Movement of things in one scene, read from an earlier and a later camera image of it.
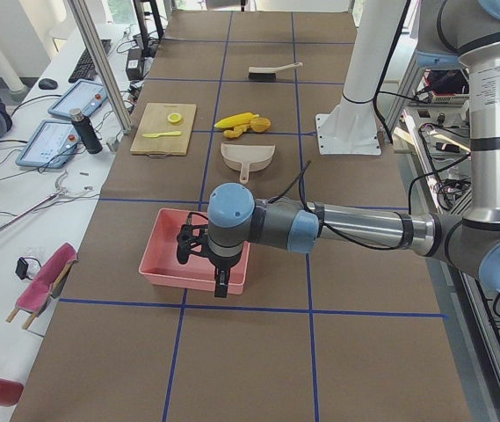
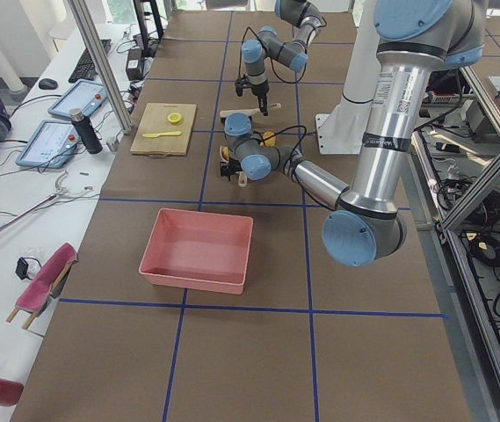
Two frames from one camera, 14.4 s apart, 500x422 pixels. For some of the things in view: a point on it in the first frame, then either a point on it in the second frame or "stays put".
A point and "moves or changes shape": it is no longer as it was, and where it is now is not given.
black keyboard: x=83 y=69 stays put
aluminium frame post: x=91 y=40 stays put
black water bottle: x=87 y=131 stays put
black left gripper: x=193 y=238 to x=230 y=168
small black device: x=22 y=268 stays put
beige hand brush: x=268 y=73 moves or changes shape
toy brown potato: x=260 y=124 to x=271 y=141
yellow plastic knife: x=164 y=134 stays put
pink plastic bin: x=159 y=261 stays put
